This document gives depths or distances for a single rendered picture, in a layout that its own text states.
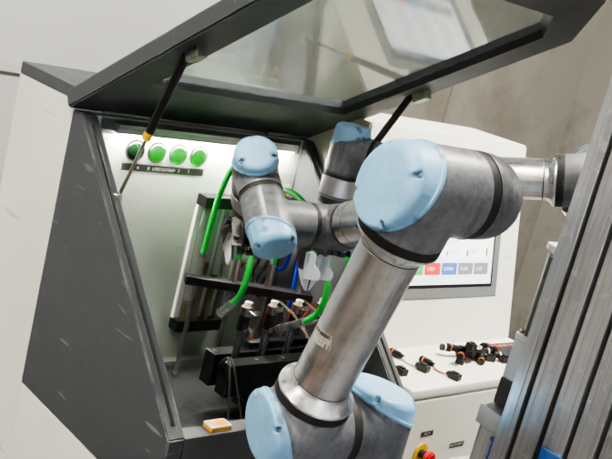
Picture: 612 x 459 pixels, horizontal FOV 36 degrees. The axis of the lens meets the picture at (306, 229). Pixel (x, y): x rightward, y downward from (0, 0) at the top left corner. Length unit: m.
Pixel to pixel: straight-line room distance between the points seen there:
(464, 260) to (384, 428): 1.34
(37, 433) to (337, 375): 1.11
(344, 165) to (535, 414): 0.70
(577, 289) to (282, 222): 0.45
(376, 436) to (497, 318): 1.52
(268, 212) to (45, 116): 0.89
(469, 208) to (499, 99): 3.39
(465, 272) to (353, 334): 1.50
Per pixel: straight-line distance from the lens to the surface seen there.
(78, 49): 3.30
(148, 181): 2.22
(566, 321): 1.36
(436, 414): 2.39
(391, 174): 1.13
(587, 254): 1.34
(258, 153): 1.50
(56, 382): 2.16
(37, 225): 2.23
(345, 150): 1.86
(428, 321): 2.61
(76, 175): 2.08
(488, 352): 2.66
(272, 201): 1.47
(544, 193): 1.71
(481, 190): 1.16
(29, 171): 2.28
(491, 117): 4.52
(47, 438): 2.21
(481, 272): 2.77
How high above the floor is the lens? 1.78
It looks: 13 degrees down
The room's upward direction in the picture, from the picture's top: 14 degrees clockwise
